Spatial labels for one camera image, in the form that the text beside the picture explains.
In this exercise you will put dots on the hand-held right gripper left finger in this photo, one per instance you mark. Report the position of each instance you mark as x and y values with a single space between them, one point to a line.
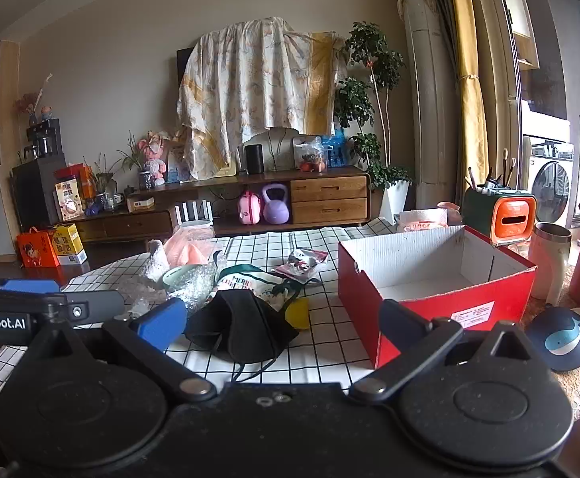
163 323

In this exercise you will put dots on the beige tower air conditioner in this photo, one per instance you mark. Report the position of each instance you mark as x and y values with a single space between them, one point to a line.
427 84

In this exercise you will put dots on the dried flower vase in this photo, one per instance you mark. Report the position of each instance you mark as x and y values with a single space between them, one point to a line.
33 104

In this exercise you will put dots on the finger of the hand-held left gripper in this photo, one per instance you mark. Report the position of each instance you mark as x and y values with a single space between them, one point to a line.
28 286
96 303

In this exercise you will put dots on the clear plastic bag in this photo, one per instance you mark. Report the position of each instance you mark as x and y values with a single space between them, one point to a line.
193 286

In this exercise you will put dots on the black white checkered tablecloth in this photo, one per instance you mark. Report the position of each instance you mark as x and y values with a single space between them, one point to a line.
330 318

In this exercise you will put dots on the white cup rack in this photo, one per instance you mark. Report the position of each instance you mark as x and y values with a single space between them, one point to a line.
193 211

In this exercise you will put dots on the black television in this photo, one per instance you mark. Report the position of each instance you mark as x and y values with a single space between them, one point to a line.
183 62

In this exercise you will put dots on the white washing machine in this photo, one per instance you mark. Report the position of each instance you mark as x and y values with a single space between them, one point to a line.
551 189

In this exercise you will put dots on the white veined round board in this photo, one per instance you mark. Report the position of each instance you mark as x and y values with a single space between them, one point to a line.
275 152

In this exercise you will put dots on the yellow gift box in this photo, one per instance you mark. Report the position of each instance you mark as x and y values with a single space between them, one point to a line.
71 244

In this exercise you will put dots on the blue water bottle pack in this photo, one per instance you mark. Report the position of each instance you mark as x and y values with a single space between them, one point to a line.
336 149

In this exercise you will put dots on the green orange desk organizer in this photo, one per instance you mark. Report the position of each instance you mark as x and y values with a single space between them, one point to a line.
511 216

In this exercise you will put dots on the black face mask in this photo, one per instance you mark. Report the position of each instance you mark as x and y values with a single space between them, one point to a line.
240 323

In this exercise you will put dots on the black cylinder speaker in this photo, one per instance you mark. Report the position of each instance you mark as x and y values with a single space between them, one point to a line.
255 159

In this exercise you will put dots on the makeup brushes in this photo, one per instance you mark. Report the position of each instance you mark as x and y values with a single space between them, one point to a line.
504 169

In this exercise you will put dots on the navy whale coaster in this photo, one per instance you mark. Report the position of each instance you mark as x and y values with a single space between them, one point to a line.
561 338

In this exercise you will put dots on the clear bag of fruit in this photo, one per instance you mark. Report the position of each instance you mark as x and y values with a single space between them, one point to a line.
310 154

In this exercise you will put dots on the white printed tote bag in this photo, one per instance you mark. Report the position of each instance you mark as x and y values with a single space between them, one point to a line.
240 284

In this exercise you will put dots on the yellow curtain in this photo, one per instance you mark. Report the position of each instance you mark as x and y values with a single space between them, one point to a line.
469 59

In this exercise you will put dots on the floral yellow cover cloth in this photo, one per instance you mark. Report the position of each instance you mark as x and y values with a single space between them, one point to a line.
255 89

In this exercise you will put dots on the orange gift box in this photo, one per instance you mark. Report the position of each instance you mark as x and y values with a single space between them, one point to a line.
36 249

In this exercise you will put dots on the red orange carton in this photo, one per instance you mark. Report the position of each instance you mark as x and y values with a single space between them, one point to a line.
73 179

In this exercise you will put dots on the pink doll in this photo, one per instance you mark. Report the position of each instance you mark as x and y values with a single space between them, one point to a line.
153 159

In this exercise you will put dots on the black water dispenser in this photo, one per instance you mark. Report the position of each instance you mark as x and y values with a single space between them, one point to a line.
33 189

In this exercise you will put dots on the purple kettlebell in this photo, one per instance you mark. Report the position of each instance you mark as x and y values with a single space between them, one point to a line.
276 209

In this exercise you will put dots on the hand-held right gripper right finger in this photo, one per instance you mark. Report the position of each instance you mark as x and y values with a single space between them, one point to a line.
399 316

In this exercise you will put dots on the red cardboard box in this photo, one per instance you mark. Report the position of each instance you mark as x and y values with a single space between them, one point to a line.
419 308

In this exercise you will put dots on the wooden television cabinet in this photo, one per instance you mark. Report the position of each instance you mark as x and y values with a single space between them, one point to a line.
330 201

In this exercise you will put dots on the white steel tumbler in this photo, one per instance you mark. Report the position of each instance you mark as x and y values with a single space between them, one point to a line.
549 264

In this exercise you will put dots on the pink cloth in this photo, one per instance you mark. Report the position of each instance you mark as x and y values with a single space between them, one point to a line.
185 251

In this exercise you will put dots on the tall potted plant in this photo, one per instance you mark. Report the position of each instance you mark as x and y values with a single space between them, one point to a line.
369 59

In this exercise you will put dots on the small wooden box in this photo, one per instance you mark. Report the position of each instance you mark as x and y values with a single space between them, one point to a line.
140 203

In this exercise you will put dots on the small clear packet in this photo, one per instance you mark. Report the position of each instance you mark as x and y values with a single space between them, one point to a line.
300 264

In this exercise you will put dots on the white red tissue pack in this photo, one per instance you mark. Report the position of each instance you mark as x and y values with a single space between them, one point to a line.
422 220

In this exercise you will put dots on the yellow sponge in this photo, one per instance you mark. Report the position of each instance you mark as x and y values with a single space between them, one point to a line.
297 314

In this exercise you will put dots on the pink toy backpack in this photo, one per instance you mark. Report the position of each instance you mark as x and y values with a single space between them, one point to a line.
249 209

